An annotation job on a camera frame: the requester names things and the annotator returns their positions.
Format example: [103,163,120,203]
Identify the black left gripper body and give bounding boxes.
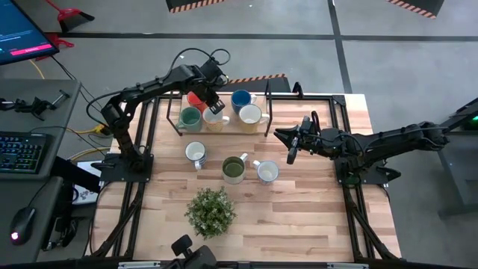
[188,74,225,105]

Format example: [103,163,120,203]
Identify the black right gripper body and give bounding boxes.
[298,116,339,154]

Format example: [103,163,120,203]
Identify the orange mug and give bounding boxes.
[186,91,206,113]

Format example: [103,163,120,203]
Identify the cream mug yellow pattern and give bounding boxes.
[202,107,231,132]

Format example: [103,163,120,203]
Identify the teal green mug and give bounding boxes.
[175,106,205,134]

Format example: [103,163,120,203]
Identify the blue mug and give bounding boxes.
[230,89,258,115]

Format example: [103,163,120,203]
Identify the dark green mug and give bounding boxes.
[221,152,249,185]

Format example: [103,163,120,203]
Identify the black hazard striped ramp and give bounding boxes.
[223,73,291,93]

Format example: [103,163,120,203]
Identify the black hazard striped box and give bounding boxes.
[165,0,229,15]
[384,0,446,19]

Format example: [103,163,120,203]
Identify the artificial plant striped pot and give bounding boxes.
[184,185,238,241]

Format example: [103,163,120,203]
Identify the black metal rod tool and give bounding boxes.
[51,89,71,107]

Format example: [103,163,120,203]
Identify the black chair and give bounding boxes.
[164,234,218,269]

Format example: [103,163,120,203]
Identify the red dustpan with brush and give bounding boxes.
[44,0,96,33]

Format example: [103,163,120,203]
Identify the red plastic object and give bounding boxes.
[46,32,75,49]

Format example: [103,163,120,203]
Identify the white printed paper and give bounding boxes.
[70,159,102,205]

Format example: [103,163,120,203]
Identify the black clamp tool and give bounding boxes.
[0,96,57,117]

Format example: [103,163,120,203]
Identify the grey desk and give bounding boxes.
[0,78,83,265]

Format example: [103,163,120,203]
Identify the computer monitor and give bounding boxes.
[0,0,60,67]

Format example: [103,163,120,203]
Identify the backlit black keyboard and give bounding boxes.
[0,130,48,175]

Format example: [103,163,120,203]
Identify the black computer mouse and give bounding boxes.
[7,206,37,247]

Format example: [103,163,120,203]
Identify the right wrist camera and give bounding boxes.
[286,137,299,165]

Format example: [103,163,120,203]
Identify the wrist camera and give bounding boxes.
[286,137,299,165]
[208,99,226,116]

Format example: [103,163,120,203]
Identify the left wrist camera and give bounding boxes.
[208,99,226,116]

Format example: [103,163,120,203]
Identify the black aluminium rig frame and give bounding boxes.
[84,81,403,262]

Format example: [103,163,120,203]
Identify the yellow cable connector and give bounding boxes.
[91,122,111,136]

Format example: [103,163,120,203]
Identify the silver metal bracket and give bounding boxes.
[118,261,161,269]
[326,262,370,269]

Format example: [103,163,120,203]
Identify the black monitor cable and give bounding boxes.
[50,55,117,127]

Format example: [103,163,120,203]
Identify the black metal table frame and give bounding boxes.
[410,97,478,217]

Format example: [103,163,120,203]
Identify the yellow cable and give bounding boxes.
[28,58,46,80]
[69,147,102,161]

